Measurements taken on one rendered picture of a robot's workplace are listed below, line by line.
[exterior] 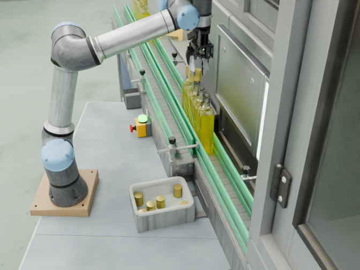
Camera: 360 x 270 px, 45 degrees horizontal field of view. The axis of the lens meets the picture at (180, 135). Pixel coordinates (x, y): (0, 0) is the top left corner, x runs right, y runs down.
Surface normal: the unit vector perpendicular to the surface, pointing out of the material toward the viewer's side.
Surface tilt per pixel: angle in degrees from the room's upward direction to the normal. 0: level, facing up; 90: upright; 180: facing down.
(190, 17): 93
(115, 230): 0
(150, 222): 90
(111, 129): 0
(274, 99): 90
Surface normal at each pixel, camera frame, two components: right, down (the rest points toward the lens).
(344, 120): -0.97, 0.14
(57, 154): -0.02, -0.70
